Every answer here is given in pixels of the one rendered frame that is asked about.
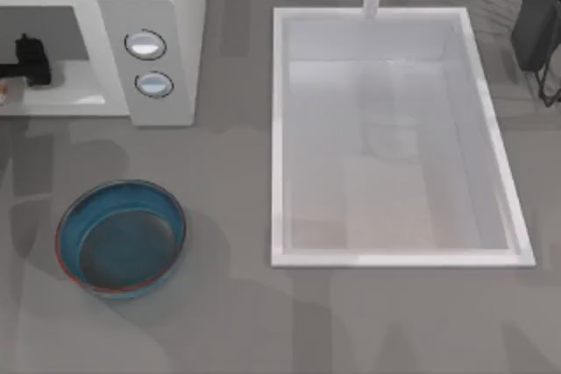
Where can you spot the small round microwave knob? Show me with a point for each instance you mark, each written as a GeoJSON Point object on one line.
{"type": "Point", "coordinates": [154, 84]}

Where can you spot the white sink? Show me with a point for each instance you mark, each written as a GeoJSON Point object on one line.
{"type": "Point", "coordinates": [394, 150]}

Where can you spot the blue bowl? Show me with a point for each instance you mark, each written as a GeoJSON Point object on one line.
{"type": "Point", "coordinates": [122, 238]}

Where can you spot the small brown item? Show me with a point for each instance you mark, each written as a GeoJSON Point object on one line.
{"type": "Point", "coordinates": [2, 91]}

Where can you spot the black framed stand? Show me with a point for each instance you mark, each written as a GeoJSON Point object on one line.
{"type": "Point", "coordinates": [534, 19]}

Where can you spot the large round microwave knob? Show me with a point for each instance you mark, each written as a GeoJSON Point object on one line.
{"type": "Point", "coordinates": [145, 44]}

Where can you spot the pale microwave oven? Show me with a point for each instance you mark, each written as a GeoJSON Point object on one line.
{"type": "Point", "coordinates": [149, 6]}

